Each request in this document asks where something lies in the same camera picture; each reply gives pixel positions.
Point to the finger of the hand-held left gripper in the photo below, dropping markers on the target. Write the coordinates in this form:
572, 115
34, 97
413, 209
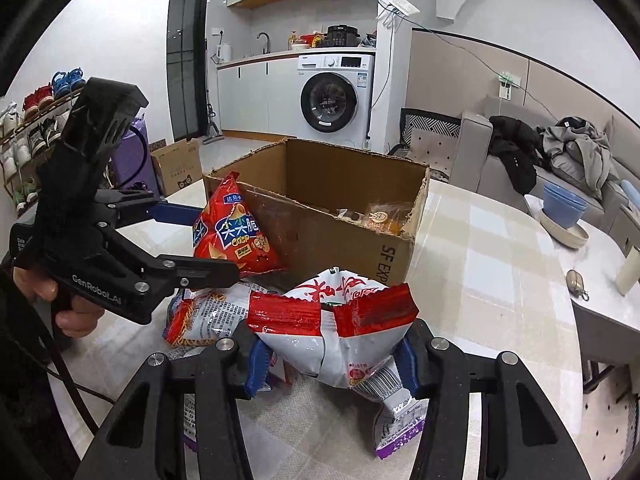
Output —
172, 213
200, 272

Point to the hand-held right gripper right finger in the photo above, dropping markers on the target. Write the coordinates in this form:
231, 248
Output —
407, 360

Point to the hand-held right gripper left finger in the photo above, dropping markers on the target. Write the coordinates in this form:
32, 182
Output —
257, 365

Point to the silver noodle snack packet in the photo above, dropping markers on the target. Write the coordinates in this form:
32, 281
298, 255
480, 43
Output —
215, 315

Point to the red triangular chips bag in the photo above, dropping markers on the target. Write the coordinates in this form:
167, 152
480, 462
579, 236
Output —
235, 240

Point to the white red snack bag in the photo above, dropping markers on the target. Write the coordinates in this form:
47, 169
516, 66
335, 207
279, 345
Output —
330, 340

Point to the purple snack bag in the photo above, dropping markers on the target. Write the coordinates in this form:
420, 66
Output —
190, 425

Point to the brown cardboard box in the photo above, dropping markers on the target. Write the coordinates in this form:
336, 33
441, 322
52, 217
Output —
320, 240

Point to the person's left hand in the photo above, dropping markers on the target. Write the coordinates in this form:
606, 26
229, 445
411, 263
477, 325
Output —
75, 322

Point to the printed cardboard box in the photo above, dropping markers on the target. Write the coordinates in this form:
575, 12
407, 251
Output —
177, 165

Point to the metal shoe rack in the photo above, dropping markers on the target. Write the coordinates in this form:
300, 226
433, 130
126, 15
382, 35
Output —
10, 135

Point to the checkered tablecloth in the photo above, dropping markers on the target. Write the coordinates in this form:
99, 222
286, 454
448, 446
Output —
475, 310

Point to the shoe rack with shoes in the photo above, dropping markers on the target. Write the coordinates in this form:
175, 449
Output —
37, 97

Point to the upright vacuum cleaner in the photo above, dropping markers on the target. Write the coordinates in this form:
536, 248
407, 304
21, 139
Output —
211, 125

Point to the white lower kitchen cabinets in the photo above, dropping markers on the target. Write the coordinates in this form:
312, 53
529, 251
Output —
260, 95

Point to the black glass door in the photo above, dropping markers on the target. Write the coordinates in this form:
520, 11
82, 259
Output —
187, 50

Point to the white electric kettle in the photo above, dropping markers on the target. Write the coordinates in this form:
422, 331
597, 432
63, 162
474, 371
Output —
224, 54

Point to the small beige pouch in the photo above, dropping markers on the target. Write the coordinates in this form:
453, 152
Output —
577, 282

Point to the kitchen faucet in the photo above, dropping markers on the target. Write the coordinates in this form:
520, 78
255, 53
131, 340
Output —
265, 42

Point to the white washing machine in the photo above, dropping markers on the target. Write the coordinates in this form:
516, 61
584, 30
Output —
335, 100

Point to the white marble table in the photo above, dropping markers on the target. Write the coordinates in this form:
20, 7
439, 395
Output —
600, 305

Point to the yellow bottle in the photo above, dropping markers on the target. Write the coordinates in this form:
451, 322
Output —
292, 40

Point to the grey sofa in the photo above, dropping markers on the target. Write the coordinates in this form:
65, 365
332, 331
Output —
475, 160

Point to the white dotted rug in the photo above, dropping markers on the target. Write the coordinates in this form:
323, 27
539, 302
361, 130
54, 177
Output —
610, 425

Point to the stack of blue bowls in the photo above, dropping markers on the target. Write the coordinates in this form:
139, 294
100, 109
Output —
565, 205

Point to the folded patterned mat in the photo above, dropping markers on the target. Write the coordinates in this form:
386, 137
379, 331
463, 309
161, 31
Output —
430, 135

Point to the black jacket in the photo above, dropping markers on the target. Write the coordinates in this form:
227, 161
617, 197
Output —
517, 155

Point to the white cup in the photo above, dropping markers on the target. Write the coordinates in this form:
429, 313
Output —
629, 270

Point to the black pressure cooker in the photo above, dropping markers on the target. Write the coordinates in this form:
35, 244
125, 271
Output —
342, 36

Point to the grey clothes pile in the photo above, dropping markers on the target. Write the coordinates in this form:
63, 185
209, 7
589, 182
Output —
580, 155

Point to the light blue pillow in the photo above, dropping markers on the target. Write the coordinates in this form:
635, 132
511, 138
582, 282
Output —
631, 187

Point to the white wall charger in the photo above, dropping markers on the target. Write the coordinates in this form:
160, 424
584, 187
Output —
506, 87

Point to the white wall power strip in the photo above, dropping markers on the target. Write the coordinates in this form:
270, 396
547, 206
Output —
400, 9

